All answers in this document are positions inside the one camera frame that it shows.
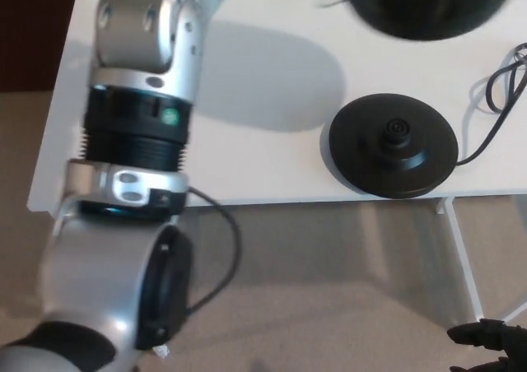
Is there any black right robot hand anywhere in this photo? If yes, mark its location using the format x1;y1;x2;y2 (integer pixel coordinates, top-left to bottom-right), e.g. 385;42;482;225
446;318;527;372

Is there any black kettle pot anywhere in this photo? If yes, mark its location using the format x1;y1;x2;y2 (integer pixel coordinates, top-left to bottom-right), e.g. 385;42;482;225
316;0;520;42

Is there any black round kettle base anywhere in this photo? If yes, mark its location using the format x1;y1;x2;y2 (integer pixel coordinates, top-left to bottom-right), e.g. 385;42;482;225
328;93;460;199

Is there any white table leg frame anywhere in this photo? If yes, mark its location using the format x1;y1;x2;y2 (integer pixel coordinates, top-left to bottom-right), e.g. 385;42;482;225
436;194;527;322

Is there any black kettle power cord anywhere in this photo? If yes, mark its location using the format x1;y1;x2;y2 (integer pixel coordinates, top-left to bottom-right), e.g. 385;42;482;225
455;42;527;168

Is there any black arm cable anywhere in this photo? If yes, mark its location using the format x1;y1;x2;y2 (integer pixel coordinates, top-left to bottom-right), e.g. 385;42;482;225
180;185;241;316

